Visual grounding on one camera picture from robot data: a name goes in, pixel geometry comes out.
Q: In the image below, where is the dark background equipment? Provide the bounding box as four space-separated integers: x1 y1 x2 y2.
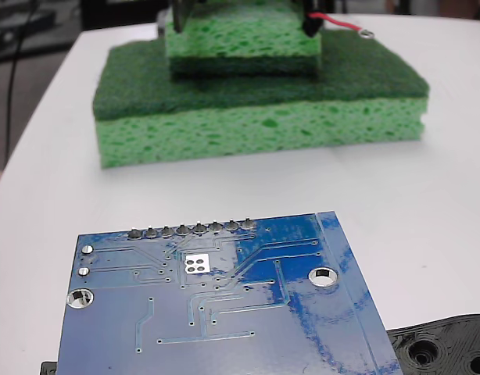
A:
0 0 81 64

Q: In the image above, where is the blue printed circuit board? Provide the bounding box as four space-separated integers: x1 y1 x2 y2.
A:
56 210 405 375

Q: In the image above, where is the large green scouring sponge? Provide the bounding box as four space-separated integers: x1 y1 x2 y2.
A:
91 29 431 170

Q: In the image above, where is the small green sponge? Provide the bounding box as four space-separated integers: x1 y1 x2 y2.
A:
163 0 323 81

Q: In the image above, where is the thin black cable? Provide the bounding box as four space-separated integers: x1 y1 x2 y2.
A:
4 0 38 167

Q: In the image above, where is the red wire with metal loop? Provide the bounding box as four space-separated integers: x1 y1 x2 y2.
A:
306 11 376 41

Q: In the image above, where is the black plastic bracket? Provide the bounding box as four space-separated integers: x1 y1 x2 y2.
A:
39 312 480 375

